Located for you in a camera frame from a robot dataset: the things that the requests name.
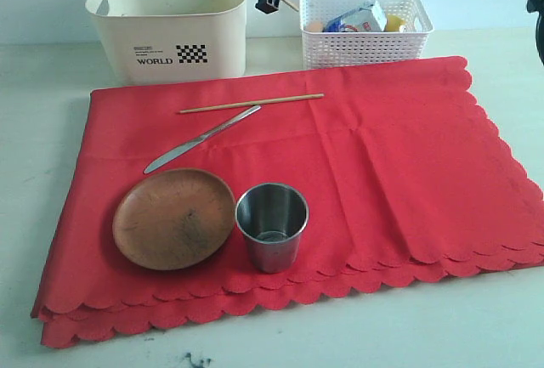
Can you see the wooden chopstick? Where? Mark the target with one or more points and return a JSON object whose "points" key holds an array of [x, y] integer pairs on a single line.
{"points": [[253, 102], [291, 5]]}

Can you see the brown egg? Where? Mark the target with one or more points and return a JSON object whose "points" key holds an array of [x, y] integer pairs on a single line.
{"points": [[315, 26]]}

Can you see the blue white milk carton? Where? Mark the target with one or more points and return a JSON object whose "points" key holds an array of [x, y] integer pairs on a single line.
{"points": [[366, 17]]}

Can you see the yellow lemon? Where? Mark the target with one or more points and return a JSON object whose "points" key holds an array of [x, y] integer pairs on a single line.
{"points": [[394, 24]]}

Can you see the white perforated plastic basket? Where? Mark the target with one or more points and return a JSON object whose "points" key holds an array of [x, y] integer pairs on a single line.
{"points": [[330, 49]]}

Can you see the cream plastic bin WORLD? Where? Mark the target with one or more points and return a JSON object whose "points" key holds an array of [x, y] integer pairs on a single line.
{"points": [[167, 41]]}

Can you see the silver table knife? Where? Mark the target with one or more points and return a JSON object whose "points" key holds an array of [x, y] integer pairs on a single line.
{"points": [[179, 150]]}

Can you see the stainless steel cup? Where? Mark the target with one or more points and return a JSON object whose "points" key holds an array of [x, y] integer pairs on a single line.
{"points": [[272, 218]]}

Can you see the red scalloped tablecloth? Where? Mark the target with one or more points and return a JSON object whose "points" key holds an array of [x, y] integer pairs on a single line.
{"points": [[405, 176]]}

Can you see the round wooden plate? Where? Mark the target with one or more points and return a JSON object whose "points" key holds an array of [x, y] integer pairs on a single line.
{"points": [[174, 219]]}

